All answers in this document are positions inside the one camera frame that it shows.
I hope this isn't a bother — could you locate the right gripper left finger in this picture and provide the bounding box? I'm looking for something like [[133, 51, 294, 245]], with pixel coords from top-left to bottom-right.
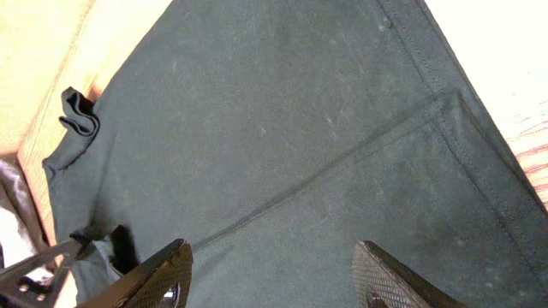
[[82, 239, 194, 308]]

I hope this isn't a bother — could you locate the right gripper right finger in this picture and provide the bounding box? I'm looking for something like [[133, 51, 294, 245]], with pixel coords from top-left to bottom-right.
[[352, 240, 463, 308]]

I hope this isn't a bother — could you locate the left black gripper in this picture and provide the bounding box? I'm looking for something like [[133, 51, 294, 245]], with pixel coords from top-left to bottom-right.
[[0, 226, 138, 308]]

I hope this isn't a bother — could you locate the black t-shirt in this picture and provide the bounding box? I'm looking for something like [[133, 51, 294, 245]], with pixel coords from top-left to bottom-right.
[[44, 0, 547, 307]]

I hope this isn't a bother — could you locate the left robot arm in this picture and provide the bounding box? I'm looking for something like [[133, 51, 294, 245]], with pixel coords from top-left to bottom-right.
[[1, 155, 139, 307]]

